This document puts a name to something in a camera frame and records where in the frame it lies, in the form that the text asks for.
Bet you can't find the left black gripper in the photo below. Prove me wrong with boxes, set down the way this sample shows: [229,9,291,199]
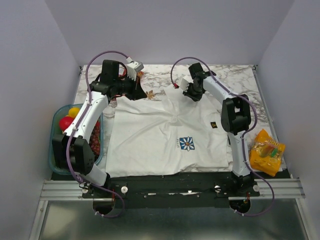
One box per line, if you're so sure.
[113,73,147,101]

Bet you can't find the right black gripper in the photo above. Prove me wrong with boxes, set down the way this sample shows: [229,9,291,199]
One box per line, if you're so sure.
[182,82,203,103]

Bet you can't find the white garment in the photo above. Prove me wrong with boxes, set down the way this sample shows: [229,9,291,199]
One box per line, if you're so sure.
[105,86,229,178]

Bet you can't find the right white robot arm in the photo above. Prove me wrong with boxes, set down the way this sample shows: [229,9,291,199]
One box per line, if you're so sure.
[179,63,254,196]

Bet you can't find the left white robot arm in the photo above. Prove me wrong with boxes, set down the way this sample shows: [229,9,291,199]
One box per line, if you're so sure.
[52,58,147,198]

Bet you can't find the red snack bag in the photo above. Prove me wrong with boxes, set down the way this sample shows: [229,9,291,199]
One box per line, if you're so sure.
[118,67,145,78]

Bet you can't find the yellow black square pin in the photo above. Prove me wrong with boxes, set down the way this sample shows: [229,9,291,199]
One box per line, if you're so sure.
[210,121,218,129]

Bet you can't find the yellow toy lemon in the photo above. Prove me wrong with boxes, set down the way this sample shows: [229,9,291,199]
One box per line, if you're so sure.
[67,107,80,119]

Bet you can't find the purple toy grapes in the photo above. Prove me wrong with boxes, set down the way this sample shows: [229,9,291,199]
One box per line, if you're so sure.
[89,121,101,158]

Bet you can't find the teal plastic fruit bowl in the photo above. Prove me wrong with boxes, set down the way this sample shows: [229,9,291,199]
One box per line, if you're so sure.
[48,103,104,176]

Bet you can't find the red toy apple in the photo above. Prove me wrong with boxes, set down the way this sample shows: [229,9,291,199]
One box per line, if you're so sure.
[58,116,74,132]

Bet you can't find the yellow candy bag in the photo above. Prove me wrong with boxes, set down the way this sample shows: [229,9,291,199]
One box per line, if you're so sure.
[249,129,286,177]

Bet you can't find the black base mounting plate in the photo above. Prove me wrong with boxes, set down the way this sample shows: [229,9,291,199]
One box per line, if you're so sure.
[51,171,293,210]

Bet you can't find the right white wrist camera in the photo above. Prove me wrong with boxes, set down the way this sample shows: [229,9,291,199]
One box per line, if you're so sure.
[173,77,191,92]

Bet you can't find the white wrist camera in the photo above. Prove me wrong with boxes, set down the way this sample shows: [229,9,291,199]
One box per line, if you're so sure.
[173,77,191,92]
[126,56,144,81]

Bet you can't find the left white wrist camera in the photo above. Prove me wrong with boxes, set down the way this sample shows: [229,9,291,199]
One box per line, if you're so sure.
[126,56,144,81]

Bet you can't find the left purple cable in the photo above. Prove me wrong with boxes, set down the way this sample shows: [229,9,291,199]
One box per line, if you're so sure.
[66,50,130,218]

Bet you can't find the aluminium rail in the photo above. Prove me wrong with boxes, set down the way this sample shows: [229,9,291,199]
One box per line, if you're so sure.
[40,178,306,202]

